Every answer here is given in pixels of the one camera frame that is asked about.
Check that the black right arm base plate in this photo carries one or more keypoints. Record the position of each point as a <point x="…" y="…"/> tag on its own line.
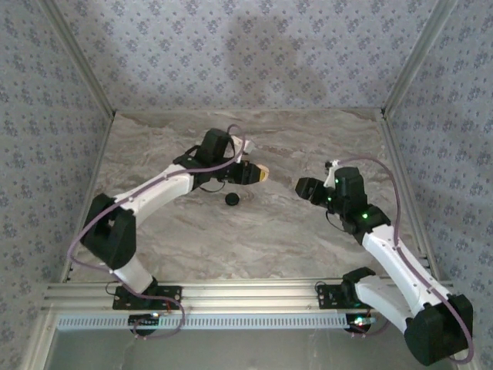
<point x="327" y="298"/>

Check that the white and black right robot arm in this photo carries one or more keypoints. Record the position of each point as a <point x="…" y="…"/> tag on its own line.
<point x="393" y="262"/>

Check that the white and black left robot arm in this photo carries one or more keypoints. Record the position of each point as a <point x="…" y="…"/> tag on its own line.
<point x="154" y="192"/>

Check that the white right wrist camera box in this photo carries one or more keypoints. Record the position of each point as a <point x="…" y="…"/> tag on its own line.
<point x="331" y="179"/>

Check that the black round earbud charging case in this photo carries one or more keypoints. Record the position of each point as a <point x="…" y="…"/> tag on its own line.
<point x="232" y="199"/>

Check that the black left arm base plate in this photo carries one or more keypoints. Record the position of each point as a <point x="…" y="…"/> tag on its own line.
<point x="173" y="291"/>

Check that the left black controller board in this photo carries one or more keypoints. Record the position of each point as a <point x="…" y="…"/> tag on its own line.
<point x="144" y="319"/>

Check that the aluminium mounting rail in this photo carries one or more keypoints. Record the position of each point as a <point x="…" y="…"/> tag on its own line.
<point x="250" y="294"/>

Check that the right black controller board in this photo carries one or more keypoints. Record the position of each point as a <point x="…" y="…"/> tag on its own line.
<point x="360" y="320"/>

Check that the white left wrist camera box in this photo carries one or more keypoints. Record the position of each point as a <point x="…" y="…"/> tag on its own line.
<point x="242" y="148"/>

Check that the aluminium corner post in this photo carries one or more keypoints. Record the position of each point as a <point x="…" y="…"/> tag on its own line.
<point x="416" y="58"/>
<point x="81" y="58"/>

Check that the black controller board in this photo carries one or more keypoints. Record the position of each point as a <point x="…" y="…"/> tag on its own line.
<point x="360" y="320"/>
<point x="144" y="319"/>

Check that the aluminium side rail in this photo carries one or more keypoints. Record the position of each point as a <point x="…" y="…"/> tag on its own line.
<point x="98" y="154"/>
<point x="409" y="192"/>

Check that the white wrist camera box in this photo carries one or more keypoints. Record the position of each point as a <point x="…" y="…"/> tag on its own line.
<point x="242" y="148"/>
<point x="331" y="179"/>

